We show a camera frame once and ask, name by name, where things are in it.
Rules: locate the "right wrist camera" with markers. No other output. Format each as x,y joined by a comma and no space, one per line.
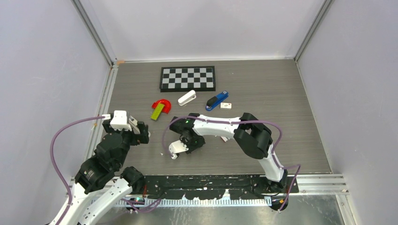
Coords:
177,147

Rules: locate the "blue stapler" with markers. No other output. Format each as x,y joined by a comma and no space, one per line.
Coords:
213,102

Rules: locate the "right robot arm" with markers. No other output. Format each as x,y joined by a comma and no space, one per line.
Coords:
252,136

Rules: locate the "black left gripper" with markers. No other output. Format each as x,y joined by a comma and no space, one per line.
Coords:
138,138

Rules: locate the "green lego brick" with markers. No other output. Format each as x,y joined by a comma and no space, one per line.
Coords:
157,110

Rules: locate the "red arch toy block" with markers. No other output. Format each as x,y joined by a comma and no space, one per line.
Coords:
167,105

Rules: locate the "checkerboard calibration board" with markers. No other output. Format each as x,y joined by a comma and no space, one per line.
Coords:
184,79

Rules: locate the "white staple box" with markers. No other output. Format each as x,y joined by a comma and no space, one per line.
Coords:
225,105

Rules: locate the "black and white stapler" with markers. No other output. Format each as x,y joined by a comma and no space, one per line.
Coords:
136,132

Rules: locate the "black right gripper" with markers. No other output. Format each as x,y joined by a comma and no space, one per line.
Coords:
191,148

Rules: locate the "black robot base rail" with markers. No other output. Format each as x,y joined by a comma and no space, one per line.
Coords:
208,187

